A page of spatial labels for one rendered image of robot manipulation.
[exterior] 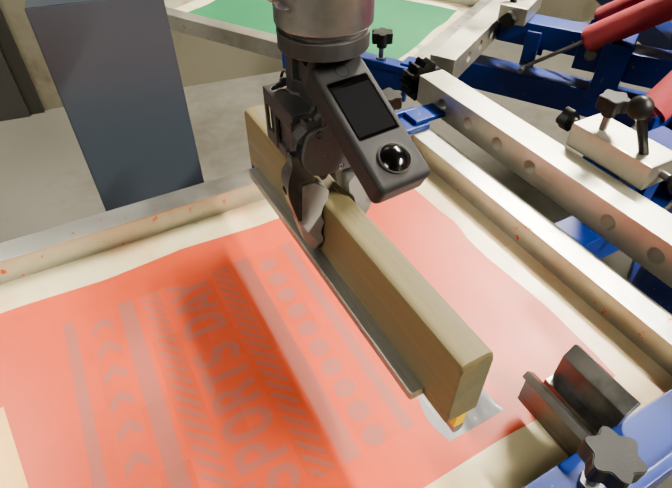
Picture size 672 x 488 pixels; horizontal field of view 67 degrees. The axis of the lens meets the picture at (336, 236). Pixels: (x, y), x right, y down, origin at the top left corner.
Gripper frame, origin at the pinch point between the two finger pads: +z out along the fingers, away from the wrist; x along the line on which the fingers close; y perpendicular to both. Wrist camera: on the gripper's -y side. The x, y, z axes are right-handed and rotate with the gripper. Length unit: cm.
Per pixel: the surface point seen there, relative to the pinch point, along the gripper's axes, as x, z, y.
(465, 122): -35.5, 8.1, 21.2
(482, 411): -7.4, 13.3, -17.4
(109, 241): 20.8, 12.4, 25.2
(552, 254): -28.2, 11.0, -5.9
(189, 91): -40, 110, 257
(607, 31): -73, 2, 27
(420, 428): -1.0, 13.6, -15.8
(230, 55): -69, 95, 259
